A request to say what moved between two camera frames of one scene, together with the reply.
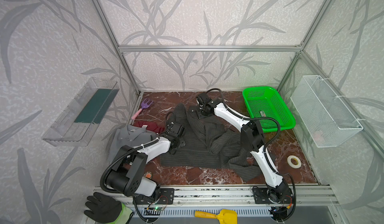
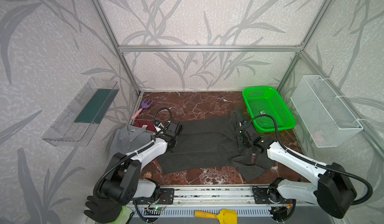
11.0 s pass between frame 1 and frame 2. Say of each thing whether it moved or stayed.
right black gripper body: moved
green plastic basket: stayed
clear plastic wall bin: stayed
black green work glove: stayed
